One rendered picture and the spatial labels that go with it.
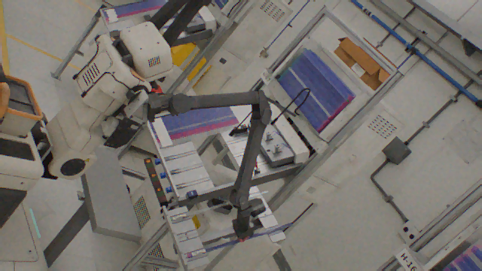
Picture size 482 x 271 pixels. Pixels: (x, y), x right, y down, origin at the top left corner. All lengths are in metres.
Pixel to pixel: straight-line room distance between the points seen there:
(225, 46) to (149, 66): 1.94
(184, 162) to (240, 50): 1.46
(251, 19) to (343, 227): 1.84
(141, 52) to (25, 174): 0.61
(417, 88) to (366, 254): 1.40
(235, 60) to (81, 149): 2.08
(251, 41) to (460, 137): 1.74
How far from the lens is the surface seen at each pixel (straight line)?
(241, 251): 3.09
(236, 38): 3.84
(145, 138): 4.14
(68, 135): 2.13
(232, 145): 2.80
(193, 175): 2.64
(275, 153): 2.68
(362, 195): 4.17
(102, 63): 2.00
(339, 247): 4.19
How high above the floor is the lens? 1.88
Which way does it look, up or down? 17 degrees down
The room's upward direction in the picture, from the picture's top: 42 degrees clockwise
